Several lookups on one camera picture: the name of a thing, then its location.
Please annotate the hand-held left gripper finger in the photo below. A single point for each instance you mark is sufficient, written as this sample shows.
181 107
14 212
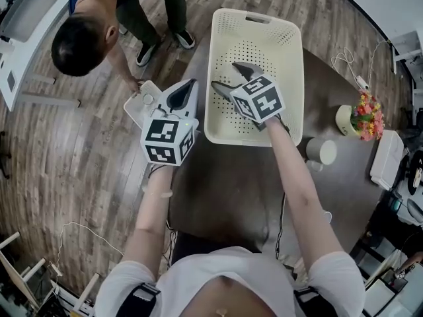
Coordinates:
168 96
193 99

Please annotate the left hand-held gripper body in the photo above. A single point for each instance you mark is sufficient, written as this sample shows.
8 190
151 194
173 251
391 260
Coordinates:
165 140

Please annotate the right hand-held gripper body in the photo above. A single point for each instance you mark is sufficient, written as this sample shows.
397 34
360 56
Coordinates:
257 99

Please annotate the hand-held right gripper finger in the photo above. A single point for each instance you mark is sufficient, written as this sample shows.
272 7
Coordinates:
222 90
246 69

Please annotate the small white cup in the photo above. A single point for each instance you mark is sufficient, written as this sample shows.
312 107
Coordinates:
148 99

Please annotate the cream perforated plastic basket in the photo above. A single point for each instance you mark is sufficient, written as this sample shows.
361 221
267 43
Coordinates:
287 64

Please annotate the grey cup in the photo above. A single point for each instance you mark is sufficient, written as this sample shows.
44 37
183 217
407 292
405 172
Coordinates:
319 149

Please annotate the small clear cup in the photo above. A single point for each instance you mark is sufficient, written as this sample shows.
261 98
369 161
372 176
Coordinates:
315 166

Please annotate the person's right forearm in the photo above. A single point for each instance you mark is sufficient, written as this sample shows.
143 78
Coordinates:
297 183

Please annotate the person's left forearm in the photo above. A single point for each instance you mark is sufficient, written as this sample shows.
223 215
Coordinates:
150 216

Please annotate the white rectangular tray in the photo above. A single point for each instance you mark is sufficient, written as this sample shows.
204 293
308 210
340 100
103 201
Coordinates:
138 109

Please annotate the white flower pot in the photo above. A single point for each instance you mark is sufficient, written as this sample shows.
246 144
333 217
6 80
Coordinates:
343 119

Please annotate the white power adapter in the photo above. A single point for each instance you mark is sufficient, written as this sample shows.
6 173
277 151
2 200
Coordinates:
362 82

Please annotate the colourful artificial flowers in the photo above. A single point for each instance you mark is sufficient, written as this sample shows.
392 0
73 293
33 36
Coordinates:
368 116

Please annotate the white rectangular box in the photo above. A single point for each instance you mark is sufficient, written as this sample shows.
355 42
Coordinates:
386 160

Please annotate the white desk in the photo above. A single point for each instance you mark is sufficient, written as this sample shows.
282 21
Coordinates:
23 61

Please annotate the person's white shirt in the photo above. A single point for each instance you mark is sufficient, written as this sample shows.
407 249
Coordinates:
248 276

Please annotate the grey monitor back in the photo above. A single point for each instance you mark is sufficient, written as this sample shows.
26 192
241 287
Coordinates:
29 8

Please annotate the wooden frame rack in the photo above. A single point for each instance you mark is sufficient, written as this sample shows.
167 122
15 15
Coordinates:
23 276

